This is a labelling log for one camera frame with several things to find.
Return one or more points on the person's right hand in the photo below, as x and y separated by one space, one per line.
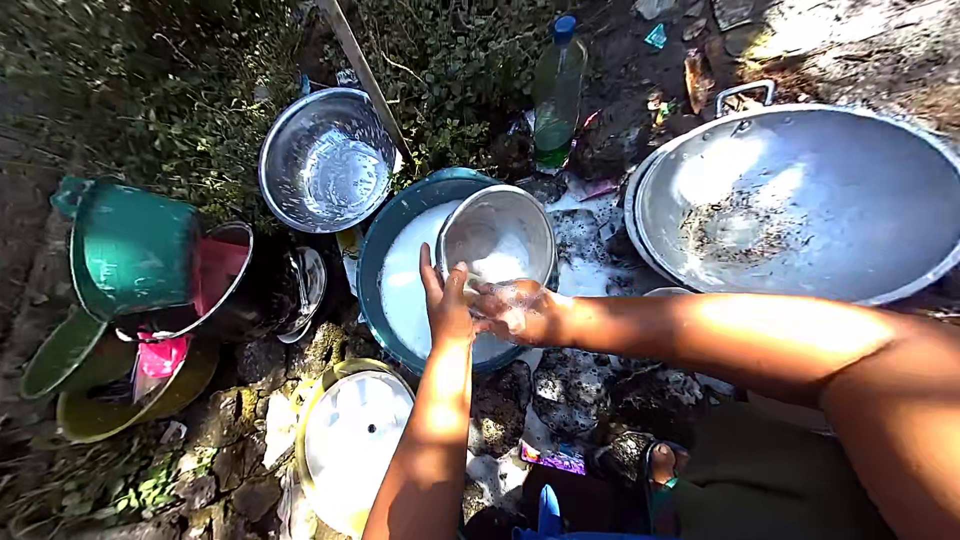
529 315

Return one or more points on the person's left hand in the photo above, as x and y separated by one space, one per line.
449 316

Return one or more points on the person's left fingers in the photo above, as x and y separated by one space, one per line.
430 273

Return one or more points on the person's right fingers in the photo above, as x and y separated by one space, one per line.
491 303

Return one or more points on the person's left thumb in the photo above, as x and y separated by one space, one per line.
456 282

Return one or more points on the deep silver metal bowl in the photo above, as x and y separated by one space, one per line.
502 225

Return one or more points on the person's left forearm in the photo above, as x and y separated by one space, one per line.
433 442

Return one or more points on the person's right forearm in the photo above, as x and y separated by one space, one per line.
720 327

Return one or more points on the large teal plastic basin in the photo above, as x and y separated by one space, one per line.
380 225

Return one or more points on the wet dark stones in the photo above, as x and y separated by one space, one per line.
571 390

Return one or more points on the wide shiny metal basin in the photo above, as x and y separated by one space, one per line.
337 169

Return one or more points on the pink wrapper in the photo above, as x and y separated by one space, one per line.
598 188

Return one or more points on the aluminium wok with pale rim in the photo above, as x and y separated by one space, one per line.
634 236

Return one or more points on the purple shiny wrapper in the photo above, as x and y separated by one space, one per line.
559 458

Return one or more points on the small metal rim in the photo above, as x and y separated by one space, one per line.
667 290

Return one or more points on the black round pot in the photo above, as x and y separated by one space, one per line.
255 307

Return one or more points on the round silver lid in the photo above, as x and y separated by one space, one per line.
356 457

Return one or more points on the long wooden stick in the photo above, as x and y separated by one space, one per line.
367 75

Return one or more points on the red plastic item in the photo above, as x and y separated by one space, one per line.
219 270

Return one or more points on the plastic bottle with blue cap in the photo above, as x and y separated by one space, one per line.
556 94

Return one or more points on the blue plastic object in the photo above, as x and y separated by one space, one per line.
550 514

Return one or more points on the bright pink plastic item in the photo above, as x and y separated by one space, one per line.
163 356

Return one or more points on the green leafy plants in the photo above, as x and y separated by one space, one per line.
210 97

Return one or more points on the green plastic pail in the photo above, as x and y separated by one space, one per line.
139 251

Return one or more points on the teal plastic scrap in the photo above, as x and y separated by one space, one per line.
656 36

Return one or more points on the person's legs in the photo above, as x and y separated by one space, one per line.
772 472

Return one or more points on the olive plastic basin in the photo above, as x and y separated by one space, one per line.
94 418

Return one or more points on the large aluminium wok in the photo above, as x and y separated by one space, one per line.
847 202

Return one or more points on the olive green plastic dipper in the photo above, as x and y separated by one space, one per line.
64 356

